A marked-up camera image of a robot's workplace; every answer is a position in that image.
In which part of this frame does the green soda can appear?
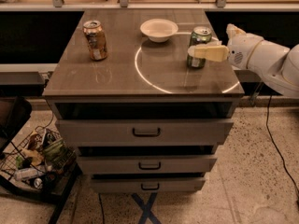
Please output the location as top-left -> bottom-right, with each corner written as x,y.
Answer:
187,26 -> 212,68

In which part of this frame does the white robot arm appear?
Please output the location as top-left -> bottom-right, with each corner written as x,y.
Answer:
188,23 -> 299,98

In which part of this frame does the black cable under cabinet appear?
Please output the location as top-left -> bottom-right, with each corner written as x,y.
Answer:
98,193 -> 107,224

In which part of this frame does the white paper bowl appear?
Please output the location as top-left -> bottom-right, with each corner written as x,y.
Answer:
140,19 -> 178,43

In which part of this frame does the bottom grey drawer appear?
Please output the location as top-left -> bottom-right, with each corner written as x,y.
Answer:
90,177 -> 206,193

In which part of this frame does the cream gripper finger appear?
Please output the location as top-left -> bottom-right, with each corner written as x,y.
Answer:
226,23 -> 246,39
188,44 -> 229,62

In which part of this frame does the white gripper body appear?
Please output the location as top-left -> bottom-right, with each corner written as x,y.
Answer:
227,34 -> 263,70

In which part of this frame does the clear plastic bottle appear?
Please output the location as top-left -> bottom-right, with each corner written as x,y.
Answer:
13,168 -> 46,181

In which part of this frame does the grey drawer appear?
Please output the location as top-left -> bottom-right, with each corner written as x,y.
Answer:
77,155 -> 217,175
56,119 -> 234,147
90,177 -> 206,193

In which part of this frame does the black chair left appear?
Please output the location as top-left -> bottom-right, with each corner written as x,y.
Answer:
0,96 -> 32,153

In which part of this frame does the green snack bag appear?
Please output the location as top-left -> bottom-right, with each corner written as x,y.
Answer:
43,138 -> 67,163

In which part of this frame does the black floor cable right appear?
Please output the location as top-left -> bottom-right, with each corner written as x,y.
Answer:
265,94 -> 299,201

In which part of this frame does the black wire basket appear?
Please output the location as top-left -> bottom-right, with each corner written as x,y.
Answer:
0,126 -> 76,190

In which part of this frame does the orange brown soda can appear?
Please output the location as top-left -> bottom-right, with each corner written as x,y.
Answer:
83,20 -> 107,61

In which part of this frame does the top grey drawer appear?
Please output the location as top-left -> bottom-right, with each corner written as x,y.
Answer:
56,119 -> 234,147

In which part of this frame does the small silver can in basket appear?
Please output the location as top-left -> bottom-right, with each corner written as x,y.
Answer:
34,177 -> 43,189

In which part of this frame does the grey drawer cabinet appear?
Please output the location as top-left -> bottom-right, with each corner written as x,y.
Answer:
44,8 -> 244,180

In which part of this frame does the middle grey drawer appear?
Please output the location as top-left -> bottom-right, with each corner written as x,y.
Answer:
77,155 -> 217,175

